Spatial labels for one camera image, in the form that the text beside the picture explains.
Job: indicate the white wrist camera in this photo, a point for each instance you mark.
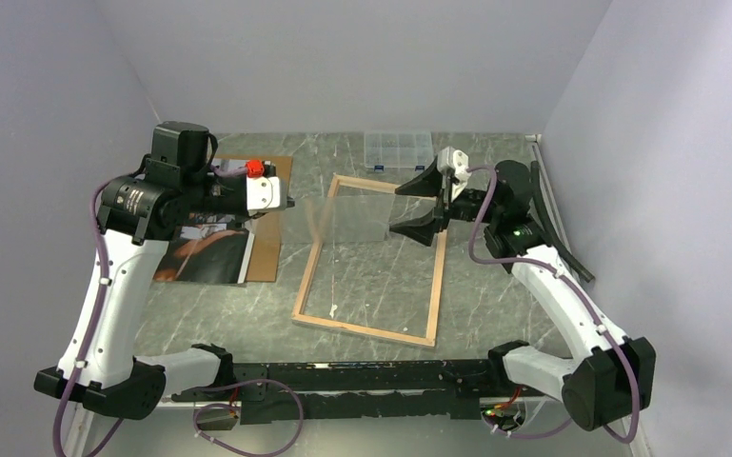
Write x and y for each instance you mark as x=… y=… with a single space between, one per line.
x=265 y=191
x=455 y=164

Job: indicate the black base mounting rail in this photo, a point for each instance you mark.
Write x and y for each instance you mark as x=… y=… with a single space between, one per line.
x=457 y=389

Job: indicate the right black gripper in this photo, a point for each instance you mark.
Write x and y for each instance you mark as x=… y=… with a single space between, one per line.
x=428 y=183

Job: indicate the aluminium extrusion rail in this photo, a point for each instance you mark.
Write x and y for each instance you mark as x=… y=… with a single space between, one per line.
x=77 y=437

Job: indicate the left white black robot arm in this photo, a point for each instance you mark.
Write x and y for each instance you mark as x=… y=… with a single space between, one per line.
x=134 y=218

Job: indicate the printed photo poster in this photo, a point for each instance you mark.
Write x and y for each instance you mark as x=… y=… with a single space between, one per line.
x=210 y=248

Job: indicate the clear plastic organizer box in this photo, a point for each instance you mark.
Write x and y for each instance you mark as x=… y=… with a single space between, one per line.
x=405 y=149

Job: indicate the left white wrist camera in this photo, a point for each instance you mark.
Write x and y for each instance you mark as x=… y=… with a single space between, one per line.
x=265 y=191

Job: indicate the white wooden picture frame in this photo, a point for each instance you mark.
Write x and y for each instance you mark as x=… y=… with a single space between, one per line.
x=318 y=241

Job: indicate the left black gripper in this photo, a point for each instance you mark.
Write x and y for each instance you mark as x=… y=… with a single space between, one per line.
x=244 y=213

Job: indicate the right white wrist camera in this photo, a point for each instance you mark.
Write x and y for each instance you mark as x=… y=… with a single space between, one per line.
x=455 y=164

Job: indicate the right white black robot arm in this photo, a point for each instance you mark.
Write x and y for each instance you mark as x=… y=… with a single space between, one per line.
x=608 y=375

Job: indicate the brown backing board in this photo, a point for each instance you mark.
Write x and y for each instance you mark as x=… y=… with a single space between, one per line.
x=266 y=246

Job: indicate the clear acrylic glazing sheet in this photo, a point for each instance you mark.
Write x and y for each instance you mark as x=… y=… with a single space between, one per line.
x=354 y=218

